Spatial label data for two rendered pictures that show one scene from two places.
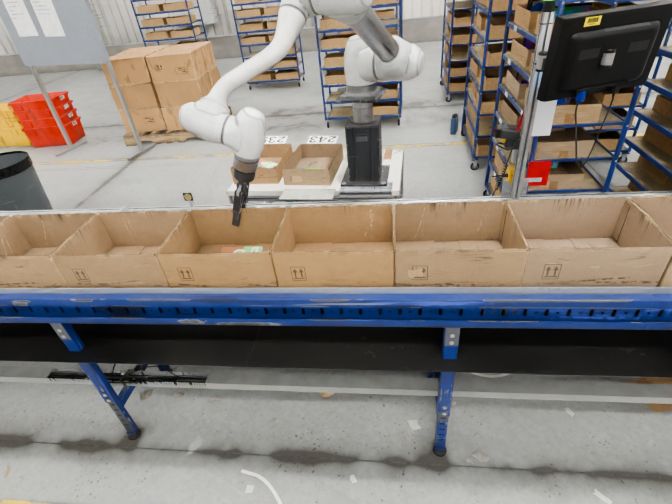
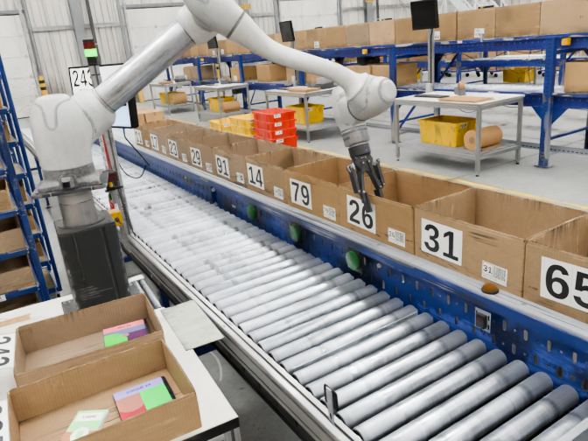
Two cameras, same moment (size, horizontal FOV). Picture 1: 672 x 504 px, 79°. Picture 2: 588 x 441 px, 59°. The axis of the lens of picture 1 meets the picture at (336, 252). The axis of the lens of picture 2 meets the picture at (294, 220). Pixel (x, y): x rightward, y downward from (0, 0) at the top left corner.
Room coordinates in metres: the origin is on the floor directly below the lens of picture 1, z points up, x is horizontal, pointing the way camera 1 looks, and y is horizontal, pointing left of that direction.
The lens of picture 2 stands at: (2.72, 1.49, 1.58)
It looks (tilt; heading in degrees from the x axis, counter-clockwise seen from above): 19 degrees down; 230
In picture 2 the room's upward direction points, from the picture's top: 5 degrees counter-clockwise
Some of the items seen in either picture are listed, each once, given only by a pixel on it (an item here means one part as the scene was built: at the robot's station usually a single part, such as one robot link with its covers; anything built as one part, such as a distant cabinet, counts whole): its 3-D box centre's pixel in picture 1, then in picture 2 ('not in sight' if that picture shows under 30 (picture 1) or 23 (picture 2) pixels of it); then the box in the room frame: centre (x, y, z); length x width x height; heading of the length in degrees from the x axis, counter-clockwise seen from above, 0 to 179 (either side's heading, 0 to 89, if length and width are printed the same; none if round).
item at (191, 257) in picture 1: (231, 248); (403, 208); (1.25, 0.38, 0.96); 0.39 x 0.29 x 0.17; 80
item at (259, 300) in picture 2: not in sight; (284, 293); (1.68, 0.17, 0.72); 0.52 x 0.05 x 0.05; 170
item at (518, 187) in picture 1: (527, 124); (112, 162); (1.77, -0.92, 1.11); 0.12 x 0.05 x 0.88; 80
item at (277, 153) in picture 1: (263, 163); (103, 408); (2.43, 0.39, 0.80); 0.38 x 0.28 x 0.10; 168
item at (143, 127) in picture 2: not in sight; (159, 134); (0.79, -2.34, 0.96); 0.39 x 0.29 x 0.17; 81
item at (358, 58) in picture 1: (361, 59); (60, 129); (2.18, -0.23, 1.38); 0.18 x 0.16 x 0.22; 58
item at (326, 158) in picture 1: (314, 163); (91, 343); (2.33, 0.07, 0.80); 0.38 x 0.28 x 0.10; 164
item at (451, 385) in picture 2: not in sight; (435, 394); (1.80, 0.88, 0.72); 0.52 x 0.05 x 0.05; 170
